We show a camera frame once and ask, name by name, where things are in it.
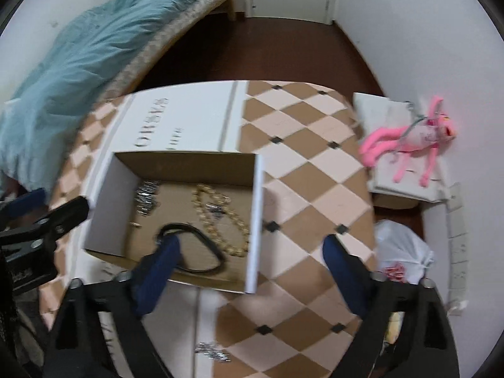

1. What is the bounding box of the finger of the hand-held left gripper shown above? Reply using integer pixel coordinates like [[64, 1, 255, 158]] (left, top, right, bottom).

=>
[[0, 196, 90, 250], [0, 188, 47, 223]]

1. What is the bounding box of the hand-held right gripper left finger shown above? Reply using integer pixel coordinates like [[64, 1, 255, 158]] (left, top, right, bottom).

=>
[[45, 236, 182, 378]]

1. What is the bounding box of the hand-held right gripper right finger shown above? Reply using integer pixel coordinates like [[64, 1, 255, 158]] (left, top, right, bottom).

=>
[[322, 234, 461, 378]]

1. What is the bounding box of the white cardboard box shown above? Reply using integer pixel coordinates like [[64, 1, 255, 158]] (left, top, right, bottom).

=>
[[84, 150, 265, 295]]

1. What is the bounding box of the black cord bracelet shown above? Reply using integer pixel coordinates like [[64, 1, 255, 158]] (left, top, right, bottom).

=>
[[157, 223, 227, 273]]

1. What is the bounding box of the white plastic bag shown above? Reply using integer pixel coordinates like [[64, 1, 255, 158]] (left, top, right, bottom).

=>
[[373, 220, 436, 285]]

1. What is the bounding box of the checkered tablecloth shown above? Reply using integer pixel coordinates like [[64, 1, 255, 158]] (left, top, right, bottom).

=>
[[38, 80, 381, 378]]

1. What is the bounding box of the blue blanket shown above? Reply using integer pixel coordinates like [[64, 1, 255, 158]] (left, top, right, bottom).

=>
[[0, 0, 205, 192]]

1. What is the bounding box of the white printed cardboard sheet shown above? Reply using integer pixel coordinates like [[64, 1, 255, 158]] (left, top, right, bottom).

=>
[[92, 81, 249, 378]]

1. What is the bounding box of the pink plush toy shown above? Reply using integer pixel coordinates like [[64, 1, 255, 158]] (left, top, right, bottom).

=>
[[358, 94, 458, 188]]

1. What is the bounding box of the patterned mattress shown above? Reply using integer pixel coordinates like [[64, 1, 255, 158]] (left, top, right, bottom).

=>
[[103, 0, 233, 101]]

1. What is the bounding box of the silver chain bracelet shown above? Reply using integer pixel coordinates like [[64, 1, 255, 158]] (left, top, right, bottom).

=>
[[135, 180, 161, 218]]

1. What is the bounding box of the gold bead necklace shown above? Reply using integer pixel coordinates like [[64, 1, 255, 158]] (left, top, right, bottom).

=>
[[192, 183, 253, 256]]

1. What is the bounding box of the silver chain jewelry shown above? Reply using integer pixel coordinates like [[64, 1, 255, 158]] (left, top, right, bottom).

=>
[[194, 342, 232, 363]]

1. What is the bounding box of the white wall socket strip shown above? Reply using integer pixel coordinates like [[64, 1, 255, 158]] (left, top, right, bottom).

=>
[[444, 183, 470, 316]]

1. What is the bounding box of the wooden bed frame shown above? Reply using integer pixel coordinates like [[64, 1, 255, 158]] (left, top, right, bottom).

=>
[[118, 0, 238, 99]]

